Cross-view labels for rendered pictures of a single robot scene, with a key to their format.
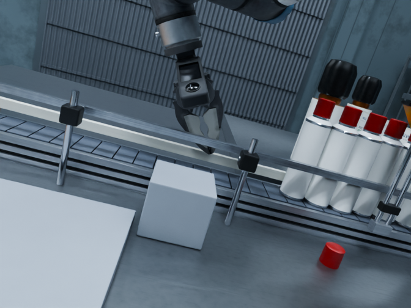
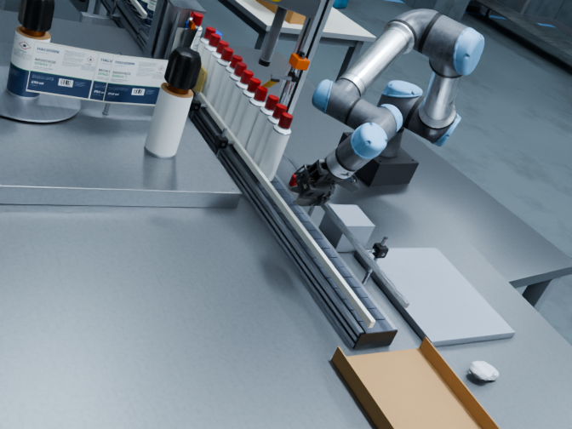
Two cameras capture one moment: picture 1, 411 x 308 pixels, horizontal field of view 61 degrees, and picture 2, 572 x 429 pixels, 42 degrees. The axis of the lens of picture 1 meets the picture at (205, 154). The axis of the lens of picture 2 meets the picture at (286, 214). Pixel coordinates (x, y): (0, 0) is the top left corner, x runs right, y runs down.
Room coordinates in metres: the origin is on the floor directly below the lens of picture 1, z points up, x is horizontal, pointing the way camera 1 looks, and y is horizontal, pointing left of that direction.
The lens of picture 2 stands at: (1.60, 1.44, 1.84)
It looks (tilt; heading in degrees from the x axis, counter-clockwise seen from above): 29 degrees down; 238
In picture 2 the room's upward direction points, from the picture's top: 22 degrees clockwise
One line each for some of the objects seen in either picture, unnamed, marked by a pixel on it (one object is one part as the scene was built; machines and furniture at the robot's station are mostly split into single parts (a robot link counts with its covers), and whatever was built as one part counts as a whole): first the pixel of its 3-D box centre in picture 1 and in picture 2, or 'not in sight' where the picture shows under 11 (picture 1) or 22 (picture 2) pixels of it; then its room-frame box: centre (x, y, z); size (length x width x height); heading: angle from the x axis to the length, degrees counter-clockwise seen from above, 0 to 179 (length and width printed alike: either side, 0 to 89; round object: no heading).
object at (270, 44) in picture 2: not in sight; (274, 32); (0.62, -0.56, 1.18); 0.04 x 0.04 x 0.21
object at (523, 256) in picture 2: not in sight; (399, 201); (0.14, -0.26, 0.81); 0.90 x 0.90 x 0.04; 15
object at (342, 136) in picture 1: (333, 157); (270, 138); (0.68, -0.25, 0.98); 0.05 x 0.05 x 0.20
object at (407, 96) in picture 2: not in sight; (399, 103); (0.18, -0.42, 1.08); 0.13 x 0.12 x 0.14; 130
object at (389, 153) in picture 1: (378, 167); (251, 119); (0.70, -0.35, 0.98); 0.05 x 0.05 x 0.20
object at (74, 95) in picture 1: (71, 135); (366, 264); (0.56, 0.23, 0.91); 0.07 x 0.03 x 0.17; 6
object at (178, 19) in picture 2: not in sight; (174, 39); (0.84, -0.80, 1.01); 0.14 x 0.13 x 0.26; 96
